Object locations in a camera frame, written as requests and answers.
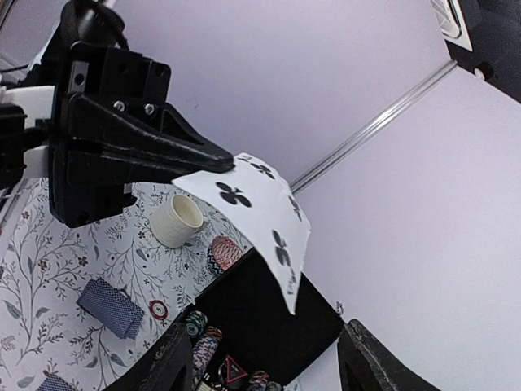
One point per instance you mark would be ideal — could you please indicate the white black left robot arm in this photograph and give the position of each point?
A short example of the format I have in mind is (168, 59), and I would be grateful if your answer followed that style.
(91, 22)

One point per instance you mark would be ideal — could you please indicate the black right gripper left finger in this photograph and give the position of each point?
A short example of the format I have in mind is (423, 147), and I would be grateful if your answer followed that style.
(167, 365)

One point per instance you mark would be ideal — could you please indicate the red white loose chip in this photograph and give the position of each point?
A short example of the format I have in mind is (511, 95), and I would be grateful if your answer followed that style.
(158, 309)

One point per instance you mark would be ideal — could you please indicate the clubs face-up playing card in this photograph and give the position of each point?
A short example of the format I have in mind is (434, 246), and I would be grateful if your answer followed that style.
(259, 203)

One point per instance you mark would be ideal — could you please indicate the red white patterned bowl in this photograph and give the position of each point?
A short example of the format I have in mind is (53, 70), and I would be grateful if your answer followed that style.
(222, 253)

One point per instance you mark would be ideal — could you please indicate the left aluminium frame post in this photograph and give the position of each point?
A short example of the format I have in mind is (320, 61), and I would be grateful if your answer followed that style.
(373, 127)

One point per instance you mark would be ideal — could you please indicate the grey card deck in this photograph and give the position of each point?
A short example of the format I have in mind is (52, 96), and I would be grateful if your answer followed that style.
(55, 383)

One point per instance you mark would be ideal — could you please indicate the front row poker chips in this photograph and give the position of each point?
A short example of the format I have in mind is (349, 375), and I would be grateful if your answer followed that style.
(205, 348)

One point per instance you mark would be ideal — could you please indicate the floral white table mat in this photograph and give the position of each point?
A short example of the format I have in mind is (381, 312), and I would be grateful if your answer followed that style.
(46, 266)

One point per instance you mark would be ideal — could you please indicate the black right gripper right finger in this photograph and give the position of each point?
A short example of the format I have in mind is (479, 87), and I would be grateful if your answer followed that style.
(366, 364)

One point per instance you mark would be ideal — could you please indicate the row poker chips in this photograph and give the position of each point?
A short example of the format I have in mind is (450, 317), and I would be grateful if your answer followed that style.
(205, 348)
(259, 381)

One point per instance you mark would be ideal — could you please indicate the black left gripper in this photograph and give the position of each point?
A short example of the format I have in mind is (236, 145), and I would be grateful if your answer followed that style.
(110, 124)

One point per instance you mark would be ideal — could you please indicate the open black poker chip case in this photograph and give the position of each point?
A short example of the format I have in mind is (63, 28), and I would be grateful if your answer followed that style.
(259, 332)

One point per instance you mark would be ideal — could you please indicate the back row poker chips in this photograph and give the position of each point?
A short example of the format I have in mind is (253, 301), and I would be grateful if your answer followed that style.
(259, 381)

